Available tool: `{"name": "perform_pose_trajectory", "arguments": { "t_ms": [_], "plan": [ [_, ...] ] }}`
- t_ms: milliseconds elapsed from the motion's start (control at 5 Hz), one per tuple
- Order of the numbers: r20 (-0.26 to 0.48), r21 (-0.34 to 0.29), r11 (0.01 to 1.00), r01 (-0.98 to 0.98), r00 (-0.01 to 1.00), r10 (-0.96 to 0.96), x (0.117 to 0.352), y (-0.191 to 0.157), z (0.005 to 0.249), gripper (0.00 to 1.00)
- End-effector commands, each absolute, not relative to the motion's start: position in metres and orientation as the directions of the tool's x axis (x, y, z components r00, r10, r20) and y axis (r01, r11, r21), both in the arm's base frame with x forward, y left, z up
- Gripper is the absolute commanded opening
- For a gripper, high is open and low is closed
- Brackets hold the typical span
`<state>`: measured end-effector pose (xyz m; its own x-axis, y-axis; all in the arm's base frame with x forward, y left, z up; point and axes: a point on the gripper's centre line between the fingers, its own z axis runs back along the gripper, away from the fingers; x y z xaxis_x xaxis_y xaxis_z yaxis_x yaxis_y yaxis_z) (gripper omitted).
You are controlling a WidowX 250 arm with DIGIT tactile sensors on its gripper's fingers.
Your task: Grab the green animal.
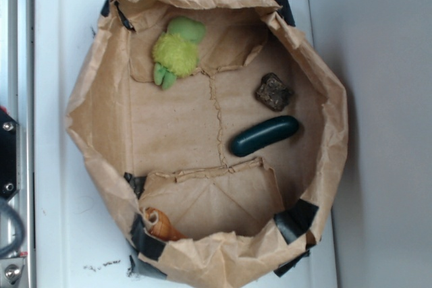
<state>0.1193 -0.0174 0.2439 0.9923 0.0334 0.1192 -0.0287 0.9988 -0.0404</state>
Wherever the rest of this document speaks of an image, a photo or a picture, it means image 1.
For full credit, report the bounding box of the green plush animal toy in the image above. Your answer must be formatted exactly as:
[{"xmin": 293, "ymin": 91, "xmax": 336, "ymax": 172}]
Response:
[{"xmin": 152, "ymin": 16, "xmax": 206, "ymax": 90}]

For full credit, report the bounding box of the brown paper bag bin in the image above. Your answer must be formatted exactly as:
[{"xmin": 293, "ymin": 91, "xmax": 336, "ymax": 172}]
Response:
[{"xmin": 66, "ymin": 0, "xmax": 348, "ymax": 287}]

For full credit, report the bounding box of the dark green oblong toy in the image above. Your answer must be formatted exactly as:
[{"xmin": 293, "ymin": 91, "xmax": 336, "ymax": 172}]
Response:
[{"xmin": 229, "ymin": 115, "xmax": 300, "ymax": 157}]

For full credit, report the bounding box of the dark brown rough block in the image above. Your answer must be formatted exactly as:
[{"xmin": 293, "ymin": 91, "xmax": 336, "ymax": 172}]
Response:
[{"xmin": 255, "ymin": 72, "xmax": 294, "ymax": 112}]

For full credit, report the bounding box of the orange spiral seashell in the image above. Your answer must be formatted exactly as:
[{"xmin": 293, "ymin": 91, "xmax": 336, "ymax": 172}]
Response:
[{"xmin": 141, "ymin": 207, "xmax": 188, "ymax": 241}]

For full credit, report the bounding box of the black metal bracket plate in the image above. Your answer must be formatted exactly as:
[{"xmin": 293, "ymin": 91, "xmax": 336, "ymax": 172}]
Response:
[{"xmin": 0, "ymin": 106, "xmax": 20, "ymax": 201}]

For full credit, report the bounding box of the aluminium frame rail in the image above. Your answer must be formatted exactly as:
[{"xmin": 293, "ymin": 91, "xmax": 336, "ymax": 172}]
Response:
[{"xmin": 1, "ymin": 0, "xmax": 36, "ymax": 287}]

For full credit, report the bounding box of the silver metal corner bracket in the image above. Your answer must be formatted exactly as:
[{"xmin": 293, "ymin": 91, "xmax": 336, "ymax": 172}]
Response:
[{"xmin": 1, "ymin": 257, "xmax": 26, "ymax": 288}]

